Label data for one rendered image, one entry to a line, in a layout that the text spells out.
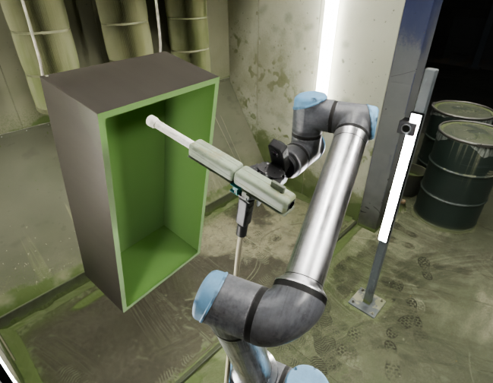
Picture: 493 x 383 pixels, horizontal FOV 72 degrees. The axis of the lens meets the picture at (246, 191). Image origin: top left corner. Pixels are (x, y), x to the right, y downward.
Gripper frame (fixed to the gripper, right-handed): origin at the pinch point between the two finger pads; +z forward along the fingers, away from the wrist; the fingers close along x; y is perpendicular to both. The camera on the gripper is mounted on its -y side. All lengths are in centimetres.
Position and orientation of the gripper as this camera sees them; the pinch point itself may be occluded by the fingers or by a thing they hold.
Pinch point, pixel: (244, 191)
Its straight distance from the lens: 83.1
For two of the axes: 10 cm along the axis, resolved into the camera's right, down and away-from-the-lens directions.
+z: -6.0, 4.5, -6.6
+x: -7.8, -4.9, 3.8
